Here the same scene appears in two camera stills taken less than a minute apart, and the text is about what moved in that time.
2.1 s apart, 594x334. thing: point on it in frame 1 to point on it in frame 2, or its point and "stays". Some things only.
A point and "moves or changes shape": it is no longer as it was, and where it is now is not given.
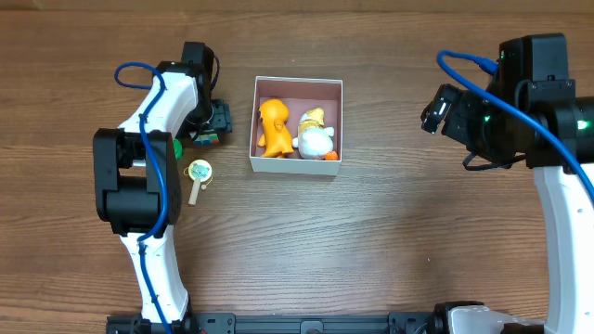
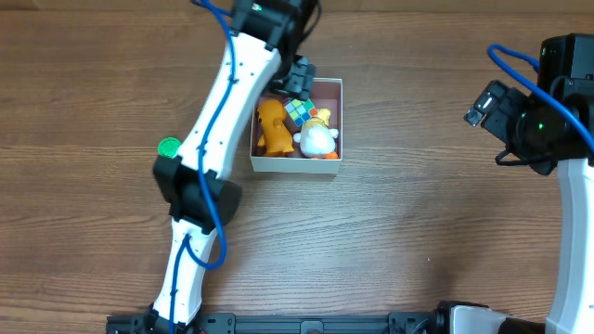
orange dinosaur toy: [276, 138] stays
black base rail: [226, 323] stays
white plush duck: [315, 140] stays
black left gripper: [221, 119] to [298, 79]
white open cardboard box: [299, 95] stays
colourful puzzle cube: [207, 140] moves or changes shape
